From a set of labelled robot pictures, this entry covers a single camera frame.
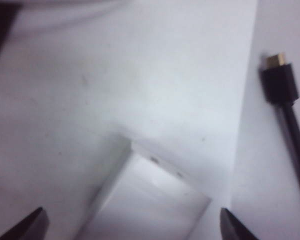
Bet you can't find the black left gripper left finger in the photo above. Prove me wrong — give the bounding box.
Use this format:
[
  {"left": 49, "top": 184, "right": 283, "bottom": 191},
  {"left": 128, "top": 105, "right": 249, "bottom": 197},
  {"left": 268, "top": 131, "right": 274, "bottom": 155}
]
[{"left": 0, "top": 206, "right": 51, "bottom": 240}]

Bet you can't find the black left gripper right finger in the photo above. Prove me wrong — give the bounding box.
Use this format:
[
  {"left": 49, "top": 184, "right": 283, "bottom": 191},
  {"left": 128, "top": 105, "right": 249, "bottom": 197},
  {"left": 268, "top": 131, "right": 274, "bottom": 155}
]
[{"left": 219, "top": 207, "right": 261, "bottom": 240}]

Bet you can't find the black HDMI cable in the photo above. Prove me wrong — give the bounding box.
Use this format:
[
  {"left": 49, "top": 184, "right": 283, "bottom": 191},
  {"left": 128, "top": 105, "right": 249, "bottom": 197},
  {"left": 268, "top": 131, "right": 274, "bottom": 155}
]
[{"left": 258, "top": 51, "right": 300, "bottom": 216}]

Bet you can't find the white charging base block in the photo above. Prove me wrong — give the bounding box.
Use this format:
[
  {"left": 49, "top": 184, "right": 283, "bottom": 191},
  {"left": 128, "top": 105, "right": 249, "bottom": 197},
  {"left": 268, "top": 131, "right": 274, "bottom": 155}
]
[{"left": 76, "top": 141, "right": 213, "bottom": 240}]

